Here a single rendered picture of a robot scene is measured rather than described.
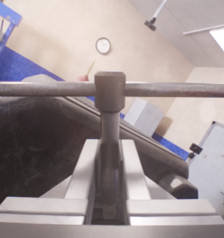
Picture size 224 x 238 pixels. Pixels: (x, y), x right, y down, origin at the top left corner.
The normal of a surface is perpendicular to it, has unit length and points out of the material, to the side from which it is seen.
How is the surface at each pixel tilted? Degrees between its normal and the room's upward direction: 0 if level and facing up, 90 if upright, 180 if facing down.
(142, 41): 90
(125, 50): 90
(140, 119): 90
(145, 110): 90
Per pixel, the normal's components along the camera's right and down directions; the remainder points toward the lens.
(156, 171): 0.37, 0.28
